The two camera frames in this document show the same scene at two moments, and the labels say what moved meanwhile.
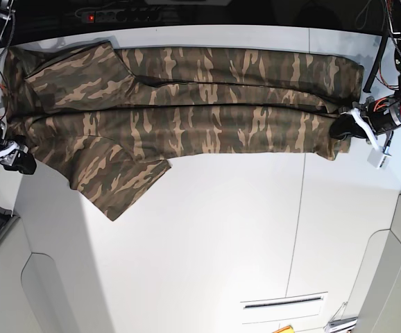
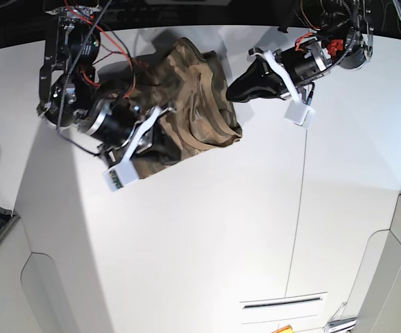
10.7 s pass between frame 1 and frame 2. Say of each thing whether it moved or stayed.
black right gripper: moved
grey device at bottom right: stayed
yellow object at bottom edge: stayed
